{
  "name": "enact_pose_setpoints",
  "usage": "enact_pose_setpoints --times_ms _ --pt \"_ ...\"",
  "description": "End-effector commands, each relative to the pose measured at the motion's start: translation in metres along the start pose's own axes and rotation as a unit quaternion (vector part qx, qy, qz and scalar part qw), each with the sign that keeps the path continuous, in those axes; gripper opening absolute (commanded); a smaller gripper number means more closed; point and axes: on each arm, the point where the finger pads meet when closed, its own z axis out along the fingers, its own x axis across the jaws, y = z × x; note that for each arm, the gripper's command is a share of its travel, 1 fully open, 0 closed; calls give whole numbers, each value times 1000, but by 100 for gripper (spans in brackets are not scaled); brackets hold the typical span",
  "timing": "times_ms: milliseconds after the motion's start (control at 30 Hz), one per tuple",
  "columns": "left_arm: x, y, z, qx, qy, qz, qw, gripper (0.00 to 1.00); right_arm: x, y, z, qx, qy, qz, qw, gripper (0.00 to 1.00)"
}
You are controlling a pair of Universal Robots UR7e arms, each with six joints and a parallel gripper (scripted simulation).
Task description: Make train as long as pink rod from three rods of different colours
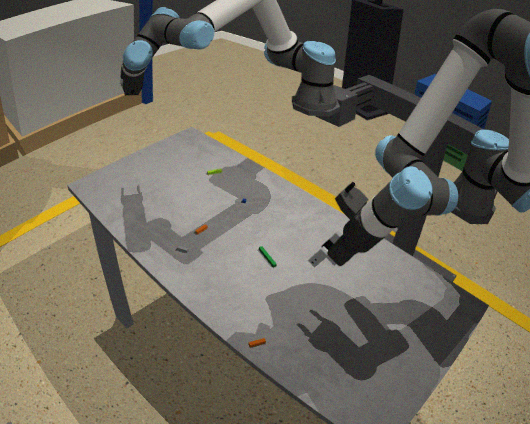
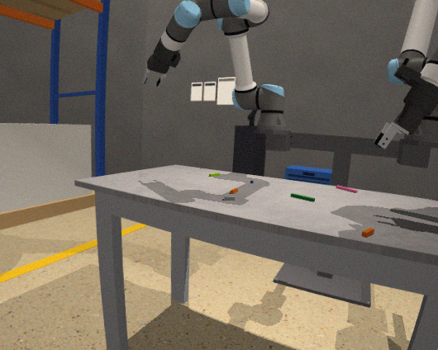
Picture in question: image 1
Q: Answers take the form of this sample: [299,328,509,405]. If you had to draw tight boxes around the orange rod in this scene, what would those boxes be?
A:
[195,224,208,234]
[249,338,266,347]

